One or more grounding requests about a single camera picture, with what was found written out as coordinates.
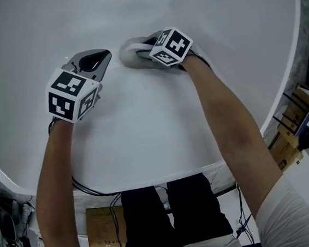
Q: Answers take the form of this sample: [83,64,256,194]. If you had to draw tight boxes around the person's left forearm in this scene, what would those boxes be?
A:
[26,116,87,247]

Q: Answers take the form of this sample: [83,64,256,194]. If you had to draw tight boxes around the brown cardboard carton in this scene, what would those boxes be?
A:
[266,121,305,174]

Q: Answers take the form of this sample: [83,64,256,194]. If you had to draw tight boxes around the black thin tether cable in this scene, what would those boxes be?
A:
[230,181,257,240]
[70,170,129,247]

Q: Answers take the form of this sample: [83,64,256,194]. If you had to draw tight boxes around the brown cardboard box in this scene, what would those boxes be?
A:
[85,204,129,247]

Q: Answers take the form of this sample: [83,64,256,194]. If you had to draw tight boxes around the person's right forearm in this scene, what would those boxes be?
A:
[182,49,288,220]

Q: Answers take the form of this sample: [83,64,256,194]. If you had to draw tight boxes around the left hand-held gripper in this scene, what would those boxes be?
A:
[42,47,118,127]

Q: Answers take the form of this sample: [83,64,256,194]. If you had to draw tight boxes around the white bathtub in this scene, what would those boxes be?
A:
[0,0,309,206]

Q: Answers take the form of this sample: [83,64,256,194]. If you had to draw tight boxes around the person's black trousers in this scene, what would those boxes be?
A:
[118,170,235,247]

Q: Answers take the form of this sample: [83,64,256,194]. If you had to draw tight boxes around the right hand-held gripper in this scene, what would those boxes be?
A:
[133,23,212,76]

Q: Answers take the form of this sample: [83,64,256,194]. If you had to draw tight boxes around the white fluffy cleaning mitt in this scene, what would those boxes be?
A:
[117,34,166,74]

